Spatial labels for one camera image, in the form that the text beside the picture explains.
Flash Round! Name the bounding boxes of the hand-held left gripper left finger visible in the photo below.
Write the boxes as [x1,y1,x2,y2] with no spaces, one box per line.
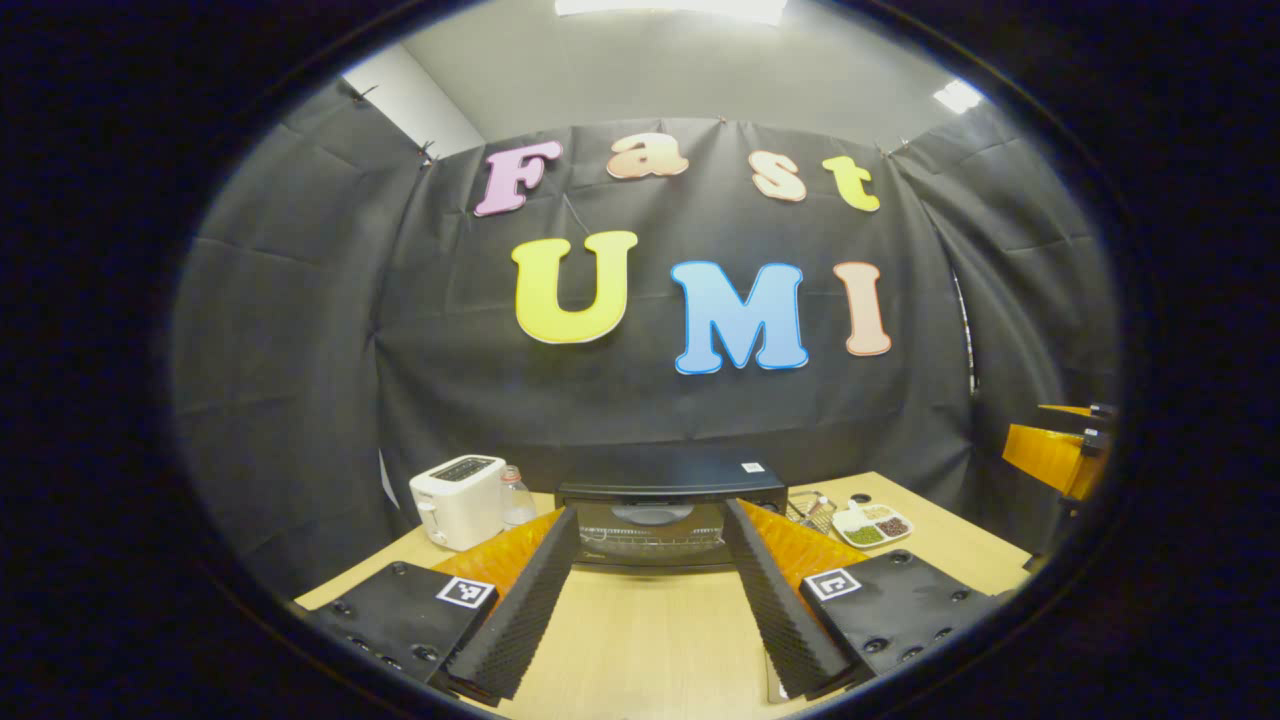
[290,505,583,701]

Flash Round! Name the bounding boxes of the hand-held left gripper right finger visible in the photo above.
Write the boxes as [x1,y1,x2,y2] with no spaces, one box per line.
[722,498,1001,701]

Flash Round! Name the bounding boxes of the black electric oven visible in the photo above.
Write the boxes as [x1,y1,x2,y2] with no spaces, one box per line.
[555,460,789,573]

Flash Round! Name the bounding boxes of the clear bottle with red label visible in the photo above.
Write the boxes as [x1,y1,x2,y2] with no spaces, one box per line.
[500,465,539,531]

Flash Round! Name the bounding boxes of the white divided plate of beans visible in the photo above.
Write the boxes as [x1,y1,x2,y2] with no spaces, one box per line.
[832,500,913,550]

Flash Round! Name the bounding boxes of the white toaster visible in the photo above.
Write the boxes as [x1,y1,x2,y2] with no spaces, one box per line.
[409,455,508,552]

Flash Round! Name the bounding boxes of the ceiling light panel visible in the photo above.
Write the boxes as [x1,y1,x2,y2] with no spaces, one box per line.
[932,78,987,115]
[555,0,789,26]

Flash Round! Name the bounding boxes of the black backdrop cloth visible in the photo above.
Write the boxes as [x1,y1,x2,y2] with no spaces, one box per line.
[170,78,1121,601]

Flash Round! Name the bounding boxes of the small metal wire basket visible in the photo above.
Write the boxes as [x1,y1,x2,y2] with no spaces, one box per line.
[787,490,839,536]

